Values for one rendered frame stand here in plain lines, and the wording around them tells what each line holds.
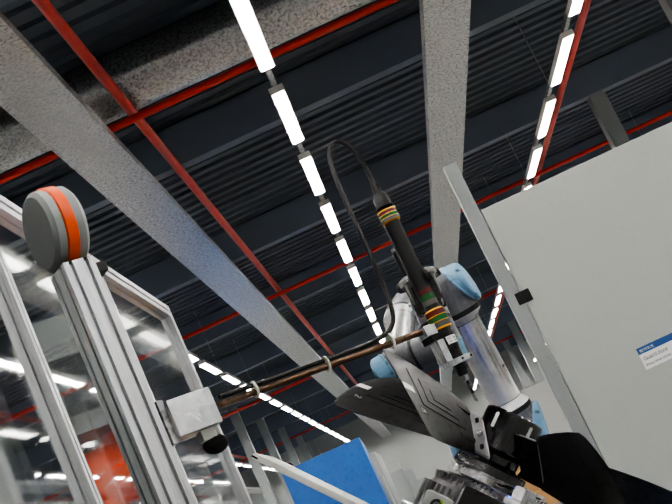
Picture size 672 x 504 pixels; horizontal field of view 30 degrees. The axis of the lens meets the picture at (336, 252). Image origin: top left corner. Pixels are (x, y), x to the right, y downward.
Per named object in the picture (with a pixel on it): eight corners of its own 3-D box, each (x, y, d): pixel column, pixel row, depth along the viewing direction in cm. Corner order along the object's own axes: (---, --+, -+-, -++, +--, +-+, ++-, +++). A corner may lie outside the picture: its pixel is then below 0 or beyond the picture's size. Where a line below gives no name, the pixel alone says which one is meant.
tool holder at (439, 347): (448, 366, 257) (428, 323, 259) (431, 377, 262) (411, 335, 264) (480, 354, 262) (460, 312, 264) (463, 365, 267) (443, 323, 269)
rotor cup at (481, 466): (525, 489, 241) (553, 427, 242) (456, 456, 243) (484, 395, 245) (521, 489, 255) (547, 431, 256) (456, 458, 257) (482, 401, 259)
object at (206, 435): (211, 454, 227) (201, 430, 228) (203, 460, 230) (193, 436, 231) (235, 445, 230) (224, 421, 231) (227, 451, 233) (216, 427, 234)
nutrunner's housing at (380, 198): (462, 374, 260) (370, 181, 269) (452, 380, 263) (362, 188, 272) (476, 369, 262) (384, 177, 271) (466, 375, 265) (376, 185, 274)
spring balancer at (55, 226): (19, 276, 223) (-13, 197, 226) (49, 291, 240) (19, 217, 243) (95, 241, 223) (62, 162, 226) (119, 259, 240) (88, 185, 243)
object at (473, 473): (519, 500, 241) (523, 490, 241) (453, 468, 243) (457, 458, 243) (515, 499, 254) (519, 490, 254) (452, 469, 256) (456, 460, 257)
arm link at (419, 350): (430, 376, 295) (411, 334, 297) (473, 355, 293) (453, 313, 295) (423, 376, 287) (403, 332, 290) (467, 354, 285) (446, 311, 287)
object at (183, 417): (176, 442, 223) (157, 399, 225) (162, 453, 229) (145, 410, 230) (224, 424, 229) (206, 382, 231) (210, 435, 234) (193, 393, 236)
